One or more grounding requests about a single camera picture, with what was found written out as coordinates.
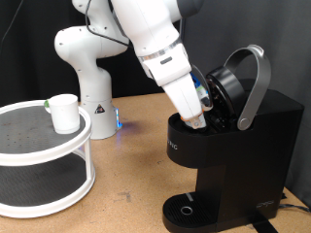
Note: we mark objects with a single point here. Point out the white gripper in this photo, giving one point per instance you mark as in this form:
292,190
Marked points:
184,97

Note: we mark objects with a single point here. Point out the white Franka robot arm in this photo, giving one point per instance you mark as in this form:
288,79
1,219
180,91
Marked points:
145,19

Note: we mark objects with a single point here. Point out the black Keurig coffee machine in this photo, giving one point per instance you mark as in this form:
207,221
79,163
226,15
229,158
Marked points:
252,161

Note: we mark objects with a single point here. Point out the grey fabric partition panel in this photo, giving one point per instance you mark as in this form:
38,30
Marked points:
243,22

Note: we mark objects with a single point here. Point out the black tape strip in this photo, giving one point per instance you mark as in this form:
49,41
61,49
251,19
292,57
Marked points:
264,226

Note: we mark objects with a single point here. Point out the white mug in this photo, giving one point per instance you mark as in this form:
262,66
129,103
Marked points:
64,113

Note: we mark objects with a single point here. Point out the white two-tier turntable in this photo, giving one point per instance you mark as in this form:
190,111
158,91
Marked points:
48,152

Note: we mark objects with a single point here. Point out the black backdrop curtain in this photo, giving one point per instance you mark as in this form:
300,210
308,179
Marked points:
32,64

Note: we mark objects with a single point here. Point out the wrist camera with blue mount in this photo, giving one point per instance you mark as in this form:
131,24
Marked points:
201,92

